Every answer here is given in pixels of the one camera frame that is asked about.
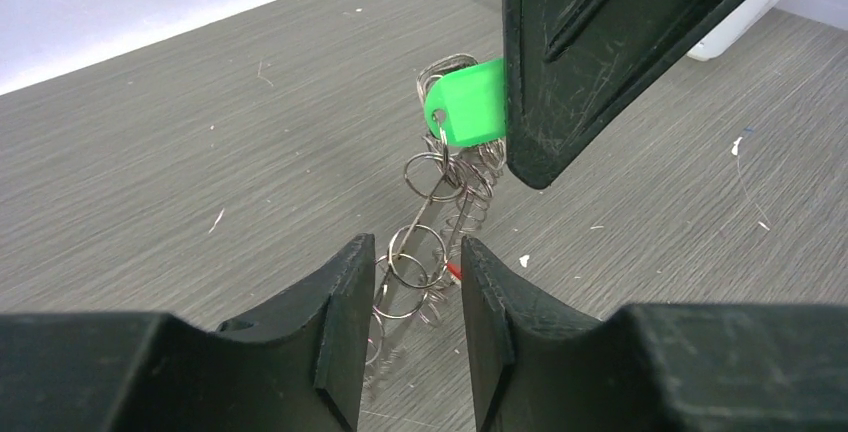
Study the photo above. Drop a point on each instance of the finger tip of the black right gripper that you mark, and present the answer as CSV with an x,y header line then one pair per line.
x,y
572,66

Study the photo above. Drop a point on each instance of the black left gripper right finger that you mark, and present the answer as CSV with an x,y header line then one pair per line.
x,y
537,364

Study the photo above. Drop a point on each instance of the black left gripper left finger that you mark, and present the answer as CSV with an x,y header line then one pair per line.
x,y
292,363

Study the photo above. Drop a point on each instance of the green key tag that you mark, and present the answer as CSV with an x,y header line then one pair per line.
x,y
464,100

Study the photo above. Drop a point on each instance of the red key tag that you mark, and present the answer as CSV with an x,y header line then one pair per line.
x,y
455,272

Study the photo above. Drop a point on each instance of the white plastic basket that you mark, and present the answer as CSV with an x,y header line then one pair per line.
x,y
729,30

